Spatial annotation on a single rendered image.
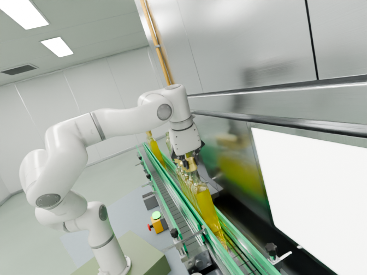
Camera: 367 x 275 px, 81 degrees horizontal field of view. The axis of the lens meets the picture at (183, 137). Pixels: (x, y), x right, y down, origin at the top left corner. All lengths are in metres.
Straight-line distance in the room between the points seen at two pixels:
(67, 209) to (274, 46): 0.71
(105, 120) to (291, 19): 0.46
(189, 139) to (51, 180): 0.41
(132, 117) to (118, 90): 6.06
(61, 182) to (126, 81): 6.13
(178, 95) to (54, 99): 6.23
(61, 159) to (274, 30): 0.52
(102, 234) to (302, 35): 0.84
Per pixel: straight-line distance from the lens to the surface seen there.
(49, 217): 0.85
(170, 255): 1.12
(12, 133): 7.14
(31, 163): 0.68
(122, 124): 0.58
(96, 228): 0.89
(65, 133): 0.59
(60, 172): 0.57
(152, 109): 0.57
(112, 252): 0.96
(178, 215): 1.10
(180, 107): 0.66
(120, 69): 6.68
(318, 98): 0.42
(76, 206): 0.80
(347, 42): 0.40
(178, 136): 0.71
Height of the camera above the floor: 1.47
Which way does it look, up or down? 14 degrees down
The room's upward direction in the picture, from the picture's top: 18 degrees counter-clockwise
